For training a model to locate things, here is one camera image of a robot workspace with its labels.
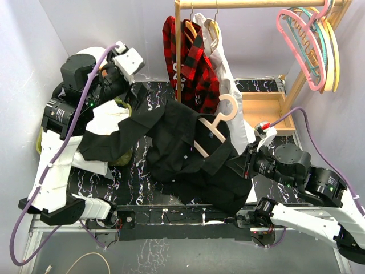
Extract cream cable on floor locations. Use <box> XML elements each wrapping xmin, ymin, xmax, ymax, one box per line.
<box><xmin>44</xmin><ymin>252</ymin><xmax>111</xmax><ymax>274</ymax></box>

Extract white shirt in basket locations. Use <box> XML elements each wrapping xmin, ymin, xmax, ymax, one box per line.
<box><xmin>72</xmin><ymin>100</ymin><xmax>132</xmax><ymax>178</ymax></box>

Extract red plaid hanging shirt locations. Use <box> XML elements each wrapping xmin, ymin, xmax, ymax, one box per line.
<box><xmin>162</xmin><ymin>16</ymin><xmax>220</xmax><ymax>114</ymax></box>

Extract white hanging shirt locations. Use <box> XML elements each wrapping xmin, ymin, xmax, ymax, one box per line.
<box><xmin>193</xmin><ymin>13</ymin><xmax>256</xmax><ymax>154</ymax></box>

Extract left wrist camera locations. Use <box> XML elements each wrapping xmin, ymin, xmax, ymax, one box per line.
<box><xmin>112</xmin><ymin>41</ymin><xmax>145</xmax><ymax>85</ymax></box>

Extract green plastic laundry basket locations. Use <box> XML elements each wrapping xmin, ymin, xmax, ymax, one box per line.
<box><xmin>35</xmin><ymin>102</ymin><xmax>135</xmax><ymax>167</ymax></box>

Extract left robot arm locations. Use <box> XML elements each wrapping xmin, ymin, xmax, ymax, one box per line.
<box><xmin>19</xmin><ymin>100</ymin><xmax>252</xmax><ymax>228</ymax></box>

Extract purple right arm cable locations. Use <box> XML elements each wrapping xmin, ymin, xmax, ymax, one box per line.
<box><xmin>236</xmin><ymin>106</ymin><xmax>365</xmax><ymax>249</ymax></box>

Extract black button shirt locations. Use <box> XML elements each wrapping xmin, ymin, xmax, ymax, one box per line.
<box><xmin>79</xmin><ymin>100</ymin><xmax>252</xmax><ymax>214</ymax></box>

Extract pink plastic hanger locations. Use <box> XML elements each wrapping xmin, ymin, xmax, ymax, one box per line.
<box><xmin>275</xmin><ymin>0</ymin><xmax>334</xmax><ymax>91</ymax></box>

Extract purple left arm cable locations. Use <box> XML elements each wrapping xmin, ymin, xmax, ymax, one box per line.
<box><xmin>9</xmin><ymin>42</ymin><xmax>120</xmax><ymax>267</ymax></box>

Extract aluminium table frame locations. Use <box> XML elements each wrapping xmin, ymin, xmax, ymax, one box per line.
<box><xmin>19</xmin><ymin>208</ymin><xmax>353</xmax><ymax>274</ymax></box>

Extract yellow plastic hanger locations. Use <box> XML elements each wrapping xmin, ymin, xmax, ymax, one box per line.
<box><xmin>287</xmin><ymin>17</ymin><xmax>340</xmax><ymax>94</ymax></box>

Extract round pastel drawer box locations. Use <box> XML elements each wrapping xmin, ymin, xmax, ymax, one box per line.
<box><xmin>76</xmin><ymin>46</ymin><xmax>106</xmax><ymax>61</ymax></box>

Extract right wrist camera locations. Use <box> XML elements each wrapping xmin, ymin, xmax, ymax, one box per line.
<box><xmin>254</xmin><ymin>121</ymin><xmax>277</xmax><ymax>152</ymax></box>

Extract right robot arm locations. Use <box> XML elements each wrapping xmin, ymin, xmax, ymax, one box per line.
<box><xmin>237</xmin><ymin>143</ymin><xmax>364</xmax><ymax>264</ymax></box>

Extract wooden clothes rack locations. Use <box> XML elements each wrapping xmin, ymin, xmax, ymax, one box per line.
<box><xmin>175</xmin><ymin>1</ymin><xmax>352</xmax><ymax>136</ymax></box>

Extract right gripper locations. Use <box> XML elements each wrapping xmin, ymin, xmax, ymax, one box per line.
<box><xmin>225</xmin><ymin>140</ymin><xmax>297</xmax><ymax>189</ymax></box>

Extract beige plastic hanger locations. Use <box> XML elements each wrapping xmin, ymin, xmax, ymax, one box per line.
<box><xmin>191</xmin><ymin>94</ymin><xmax>239</xmax><ymax>158</ymax></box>

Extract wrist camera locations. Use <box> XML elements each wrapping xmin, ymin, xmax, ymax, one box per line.
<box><xmin>112</xmin><ymin>41</ymin><xmax>145</xmax><ymax>85</ymax></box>
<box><xmin>254</xmin><ymin>121</ymin><xmax>277</xmax><ymax>152</ymax></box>

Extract teal plastic hanger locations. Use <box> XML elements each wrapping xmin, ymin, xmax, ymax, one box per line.
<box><xmin>285</xmin><ymin>0</ymin><xmax>336</xmax><ymax>80</ymax></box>

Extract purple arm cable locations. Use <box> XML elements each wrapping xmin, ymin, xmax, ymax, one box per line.
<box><xmin>9</xmin><ymin>42</ymin><xmax>120</xmax><ymax>267</ymax></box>
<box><xmin>236</xmin><ymin>106</ymin><xmax>365</xmax><ymax>249</ymax></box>

